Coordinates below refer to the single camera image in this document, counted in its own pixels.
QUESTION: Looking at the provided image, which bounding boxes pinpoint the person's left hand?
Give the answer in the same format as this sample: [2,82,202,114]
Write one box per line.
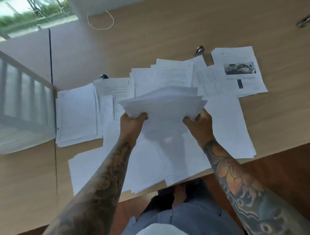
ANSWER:
[120,112,149,146]

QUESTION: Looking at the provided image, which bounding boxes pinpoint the person's right hand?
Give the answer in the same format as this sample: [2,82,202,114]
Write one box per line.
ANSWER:
[183,108,216,148]

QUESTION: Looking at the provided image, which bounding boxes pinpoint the stack of white papers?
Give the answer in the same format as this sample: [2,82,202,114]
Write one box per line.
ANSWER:
[118,86,208,136]

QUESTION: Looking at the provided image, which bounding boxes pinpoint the person's left forearm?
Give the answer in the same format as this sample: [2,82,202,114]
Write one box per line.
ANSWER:
[42,138,136,235]

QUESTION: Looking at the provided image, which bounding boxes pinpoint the person's right forearm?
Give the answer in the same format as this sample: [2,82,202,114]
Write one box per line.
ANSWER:
[201,139,310,235]

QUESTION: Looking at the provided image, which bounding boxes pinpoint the printed sheet with bulleted text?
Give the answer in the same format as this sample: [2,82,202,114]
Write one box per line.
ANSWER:
[93,78,135,137]

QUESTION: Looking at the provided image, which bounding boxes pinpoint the faint printed white paper stack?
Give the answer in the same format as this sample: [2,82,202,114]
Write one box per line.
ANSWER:
[130,65,158,98]

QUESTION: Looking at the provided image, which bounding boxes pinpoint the tall white paper pile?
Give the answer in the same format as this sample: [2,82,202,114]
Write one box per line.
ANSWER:
[203,94,257,159]

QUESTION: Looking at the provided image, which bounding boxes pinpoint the wide spread white paper pile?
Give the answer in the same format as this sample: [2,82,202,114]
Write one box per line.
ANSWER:
[68,120,212,196]

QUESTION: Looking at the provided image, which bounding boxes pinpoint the pale text paper sheets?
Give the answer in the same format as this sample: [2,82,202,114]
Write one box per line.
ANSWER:
[189,55,228,98]

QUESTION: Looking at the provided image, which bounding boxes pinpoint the densely printed text sheet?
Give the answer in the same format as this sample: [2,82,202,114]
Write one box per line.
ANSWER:
[154,59,195,89]

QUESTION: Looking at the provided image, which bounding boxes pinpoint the thick blank white paper stack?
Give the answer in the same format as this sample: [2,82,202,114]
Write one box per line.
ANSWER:
[55,83,103,148]

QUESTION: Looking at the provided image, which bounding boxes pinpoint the person's black footwear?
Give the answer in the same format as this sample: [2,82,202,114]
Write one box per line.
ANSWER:
[142,178,216,215]

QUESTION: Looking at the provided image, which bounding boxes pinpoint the paper stack with car photo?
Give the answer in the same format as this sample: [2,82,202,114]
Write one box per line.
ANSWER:
[211,46,268,98]

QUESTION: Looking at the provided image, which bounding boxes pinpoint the person's grey shorts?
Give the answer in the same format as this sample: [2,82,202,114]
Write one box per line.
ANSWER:
[122,200,245,235]

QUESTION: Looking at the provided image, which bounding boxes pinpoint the beige rubber band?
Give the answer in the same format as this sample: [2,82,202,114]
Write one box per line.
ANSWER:
[87,10,115,31]

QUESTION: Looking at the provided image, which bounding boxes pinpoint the person's white shirt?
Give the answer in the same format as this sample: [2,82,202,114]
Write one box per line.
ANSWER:
[135,223,190,235]

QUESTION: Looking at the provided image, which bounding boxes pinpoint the white railing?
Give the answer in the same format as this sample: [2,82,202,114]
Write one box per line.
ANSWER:
[0,50,57,155]

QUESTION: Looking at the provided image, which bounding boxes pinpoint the window with green outdoor view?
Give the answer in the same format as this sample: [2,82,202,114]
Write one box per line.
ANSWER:
[0,0,79,40]

